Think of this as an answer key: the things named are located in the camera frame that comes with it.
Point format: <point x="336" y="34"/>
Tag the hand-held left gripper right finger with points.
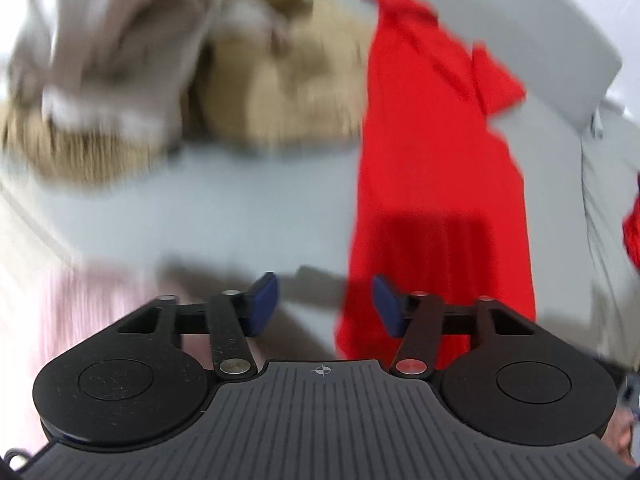
<point x="387" y="305"/>

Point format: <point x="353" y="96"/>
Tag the grey sofa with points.
<point x="250" y="210"/>

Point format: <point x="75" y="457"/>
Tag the red tank top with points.
<point x="435" y="160"/>

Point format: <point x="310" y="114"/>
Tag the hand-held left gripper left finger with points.
<point x="262" y="305"/>

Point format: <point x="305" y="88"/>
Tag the white garment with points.
<point x="110" y="35"/>

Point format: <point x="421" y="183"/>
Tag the folded red cloth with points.
<point x="632" y="235"/>

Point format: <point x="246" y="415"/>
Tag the person's right hand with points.
<point x="620" y="435"/>

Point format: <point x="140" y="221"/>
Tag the pink fuzzy cloth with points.
<point x="75" y="310"/>

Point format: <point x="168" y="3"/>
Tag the khaki pants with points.
<point x="280" y="95"/>

